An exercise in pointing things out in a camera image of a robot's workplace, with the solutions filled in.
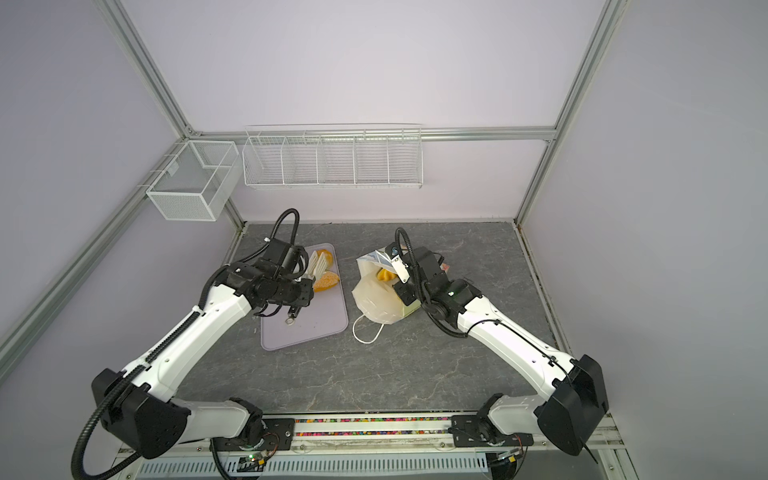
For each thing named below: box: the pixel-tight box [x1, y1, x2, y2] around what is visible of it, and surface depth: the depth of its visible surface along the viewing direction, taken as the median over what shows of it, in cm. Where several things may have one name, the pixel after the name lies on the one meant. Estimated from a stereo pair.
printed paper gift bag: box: [351, 247, 422, 325], surface depth 88 cm
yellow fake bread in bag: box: [377, 268, 397, 281], surface depth 98 cm
